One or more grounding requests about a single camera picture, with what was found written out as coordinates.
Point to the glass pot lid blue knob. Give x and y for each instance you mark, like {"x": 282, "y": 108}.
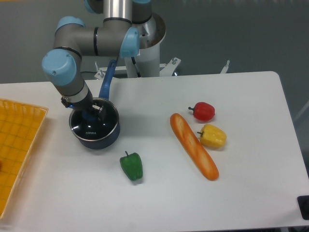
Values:
{"x": 86, "y": 127}

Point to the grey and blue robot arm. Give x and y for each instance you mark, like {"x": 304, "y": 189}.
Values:
{"x": 130, "y": 30}

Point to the yellow plastic basket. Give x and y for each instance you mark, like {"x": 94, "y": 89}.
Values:
{"x": 19, "y": 127}

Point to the black device at table edge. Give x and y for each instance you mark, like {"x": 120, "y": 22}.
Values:
{"x": 303, "y": 203}

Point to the yellow bell pepper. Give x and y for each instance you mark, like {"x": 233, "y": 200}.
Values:
{"x": 212, "y": 136}

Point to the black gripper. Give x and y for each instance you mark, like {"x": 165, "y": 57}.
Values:
{"x": 86, "y": 103}

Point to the red bell pepper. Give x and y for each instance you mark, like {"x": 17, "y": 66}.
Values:
{"x": 203, "y": 111}

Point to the green bell pepper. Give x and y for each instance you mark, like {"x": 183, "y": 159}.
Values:
{"x": 131, "y": 165}

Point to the orange baguette bread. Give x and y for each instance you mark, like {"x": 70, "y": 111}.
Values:
{"x": 193, "y": 147}

